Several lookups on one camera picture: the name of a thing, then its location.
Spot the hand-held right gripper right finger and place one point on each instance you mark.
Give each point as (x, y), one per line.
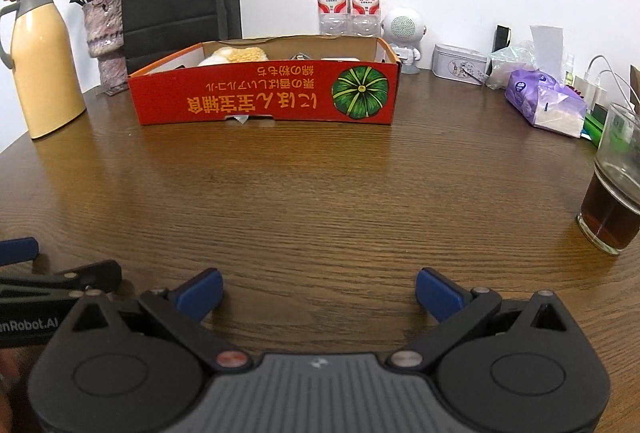
(440, 295)

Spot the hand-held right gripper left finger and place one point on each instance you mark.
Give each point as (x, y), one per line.
(202, 294)

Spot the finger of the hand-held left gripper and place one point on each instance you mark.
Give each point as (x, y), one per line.
(17, 250)
(97, 274)

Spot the red cardboard box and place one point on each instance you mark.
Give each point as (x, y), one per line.
(260, 95)

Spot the yellow thermos jug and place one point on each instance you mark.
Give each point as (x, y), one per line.
(47, 73)

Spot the glass of brown tea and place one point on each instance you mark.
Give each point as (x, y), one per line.
(610, 213)

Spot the purple tissue pack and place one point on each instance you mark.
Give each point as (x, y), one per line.
(542, 105)

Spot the grey tin box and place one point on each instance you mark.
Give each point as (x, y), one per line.
(457, 68)

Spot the green packets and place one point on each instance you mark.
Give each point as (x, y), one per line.
(595, 125)

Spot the mottled purple vase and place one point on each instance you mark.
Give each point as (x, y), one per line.
(105, 33)

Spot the yellow sponge cloth in box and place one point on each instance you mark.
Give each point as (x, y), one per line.
(232, 54)

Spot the clear plastic bag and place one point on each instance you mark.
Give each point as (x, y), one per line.
(515, 58)

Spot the white flat case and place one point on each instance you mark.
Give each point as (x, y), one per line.
(340, 59)

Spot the small spray bottle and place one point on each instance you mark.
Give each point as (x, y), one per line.
(569, 73)

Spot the small metallic item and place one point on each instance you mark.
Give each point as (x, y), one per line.
(302, 55)

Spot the small black device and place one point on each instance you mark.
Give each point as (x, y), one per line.
(501, 38)

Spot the white astronaut speaker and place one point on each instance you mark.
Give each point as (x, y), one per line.
(405, 33)

